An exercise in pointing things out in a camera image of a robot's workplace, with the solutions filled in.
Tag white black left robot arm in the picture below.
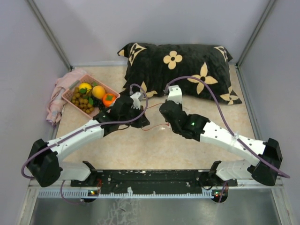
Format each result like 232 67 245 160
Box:
26 92 149 188

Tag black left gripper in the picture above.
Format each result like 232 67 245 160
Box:
120 105 150 128

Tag orange persimmon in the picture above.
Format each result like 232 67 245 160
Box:
102 93 117 107

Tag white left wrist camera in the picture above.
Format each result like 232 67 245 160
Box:
129 83 144 110

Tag white slotted cable duct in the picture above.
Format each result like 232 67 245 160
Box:
37 188 229 199

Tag pink cloth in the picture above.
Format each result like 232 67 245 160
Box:
46 69 87 126

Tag clear zip bag orange zipper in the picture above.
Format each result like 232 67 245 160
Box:
142 102 170 131

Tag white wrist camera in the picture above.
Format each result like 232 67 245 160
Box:
129 83 144 110
166 85 182 105

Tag dark grape bunch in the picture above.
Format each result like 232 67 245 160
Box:
91 96 105 110

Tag yellow lemon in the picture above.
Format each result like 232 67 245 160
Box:
78 82 92 94

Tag orange peach fruit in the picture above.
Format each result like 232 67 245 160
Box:
92 85 106 99

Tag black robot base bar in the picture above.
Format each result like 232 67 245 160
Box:
71 162 224 195

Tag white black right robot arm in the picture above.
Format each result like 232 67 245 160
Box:
159 101 283 186

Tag black pillow cream flowers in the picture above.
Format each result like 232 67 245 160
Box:
117 43 242 105

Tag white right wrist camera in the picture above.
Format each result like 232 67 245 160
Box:
166 85 182 105

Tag brown longan bunch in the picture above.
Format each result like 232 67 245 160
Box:
71 87 94 114

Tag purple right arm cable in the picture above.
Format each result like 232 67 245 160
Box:
165 75 291 179

